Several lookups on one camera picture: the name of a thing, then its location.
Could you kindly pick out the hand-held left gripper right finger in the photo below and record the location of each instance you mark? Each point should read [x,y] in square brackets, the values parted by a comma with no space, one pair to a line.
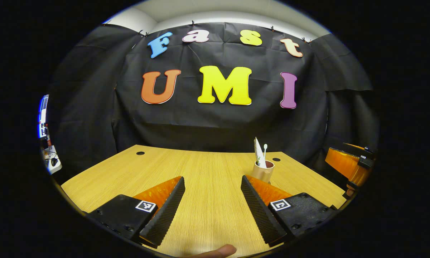
[257,211]

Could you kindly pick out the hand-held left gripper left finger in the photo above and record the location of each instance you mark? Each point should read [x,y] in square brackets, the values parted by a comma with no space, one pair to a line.
[168,215]

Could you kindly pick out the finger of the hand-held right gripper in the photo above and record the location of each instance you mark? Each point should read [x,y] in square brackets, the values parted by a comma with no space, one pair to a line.
[343,163]
[358,147]

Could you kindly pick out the beige cup with brown inside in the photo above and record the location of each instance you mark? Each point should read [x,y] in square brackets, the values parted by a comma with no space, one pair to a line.
[262,173]

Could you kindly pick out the white toothpaste tube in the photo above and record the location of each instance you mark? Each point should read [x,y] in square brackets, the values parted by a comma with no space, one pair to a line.
[259,154]

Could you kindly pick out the pale green toothbrush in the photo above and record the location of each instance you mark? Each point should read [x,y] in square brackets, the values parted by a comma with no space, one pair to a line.
[265,148]

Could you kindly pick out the wooden desktop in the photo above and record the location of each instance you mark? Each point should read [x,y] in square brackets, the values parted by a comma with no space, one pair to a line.
[211,179]

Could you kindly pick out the computer monitor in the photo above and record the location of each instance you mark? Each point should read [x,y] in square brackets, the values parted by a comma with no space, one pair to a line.
[43,114]

